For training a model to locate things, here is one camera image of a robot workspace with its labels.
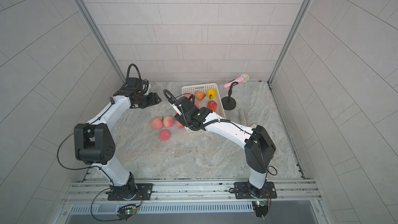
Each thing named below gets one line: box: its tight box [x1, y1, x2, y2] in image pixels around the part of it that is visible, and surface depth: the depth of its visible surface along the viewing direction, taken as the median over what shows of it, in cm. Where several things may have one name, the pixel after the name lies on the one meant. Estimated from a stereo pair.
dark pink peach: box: [158, 129, 171, 142], surface depth 88 cm
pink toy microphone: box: [223, 73, 250, 89], surface depth 93 cm
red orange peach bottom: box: [206, 100, 218, 112], surface depth 99 cm
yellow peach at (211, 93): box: [206, 88, 217, 100], surface depth 107 cm
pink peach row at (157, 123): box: [151, 116, 164, 130], surface depth 91 cm
